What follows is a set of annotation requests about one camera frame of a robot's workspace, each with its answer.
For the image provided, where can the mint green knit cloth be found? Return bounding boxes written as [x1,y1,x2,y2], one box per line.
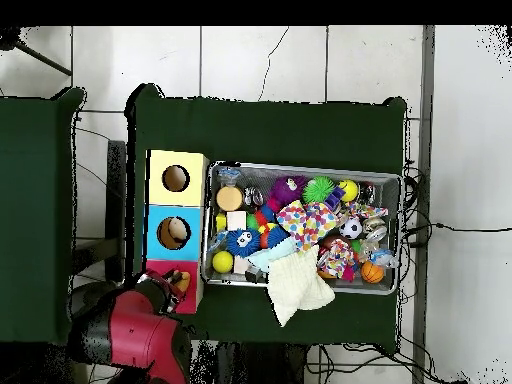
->
[247,236,299,273]

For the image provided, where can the tan plush animal toy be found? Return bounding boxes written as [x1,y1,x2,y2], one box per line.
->
[172,270,193,295]

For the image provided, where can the clear crumpled plastic packet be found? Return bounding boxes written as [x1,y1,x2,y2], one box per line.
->
[215,165,243,182]

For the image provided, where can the large green spiky ball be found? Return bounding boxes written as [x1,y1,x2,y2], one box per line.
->
[302,175,337,205]

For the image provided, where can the clear plastic bottle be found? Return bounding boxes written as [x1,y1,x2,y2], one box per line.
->
[366,246,400,270]

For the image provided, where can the purple plastic block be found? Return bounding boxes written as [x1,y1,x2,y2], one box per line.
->
[323,185,347,213]

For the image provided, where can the blue fuzzy ball with eyes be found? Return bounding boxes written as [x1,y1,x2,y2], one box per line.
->
[226,227,262,258]

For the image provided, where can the cream waffle cloth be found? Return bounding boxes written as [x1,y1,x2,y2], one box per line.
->
[267,247,337,328]

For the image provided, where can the green cloth side table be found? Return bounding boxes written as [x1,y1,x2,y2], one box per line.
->
[0,86,89,347]

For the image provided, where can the wooden box with three holes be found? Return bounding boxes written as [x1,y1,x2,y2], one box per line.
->
[140,148,209,315]

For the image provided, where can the yellow smiley ball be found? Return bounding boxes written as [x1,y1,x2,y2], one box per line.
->
[338,179,361,203]

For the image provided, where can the small orange basketball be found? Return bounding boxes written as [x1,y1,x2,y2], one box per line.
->
[360,260,385,285]

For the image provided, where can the clear mesh bin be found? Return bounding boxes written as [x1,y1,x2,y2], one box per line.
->
[202,163,405,295]

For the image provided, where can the round wooden disc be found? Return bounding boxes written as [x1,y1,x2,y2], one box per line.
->
[215,185,244,213]

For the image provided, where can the black silver round toy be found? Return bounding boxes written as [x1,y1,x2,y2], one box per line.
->
[244,186,265,211]

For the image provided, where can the large polka dot cloth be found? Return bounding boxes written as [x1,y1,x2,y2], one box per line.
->
[275,199,339,251]

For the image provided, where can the purple spiky ball with eyes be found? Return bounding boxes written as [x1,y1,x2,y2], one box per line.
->
[270,177,304,208]

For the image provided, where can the small black white soccer ball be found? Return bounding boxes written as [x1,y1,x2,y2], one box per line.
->
[339,216,364,241]

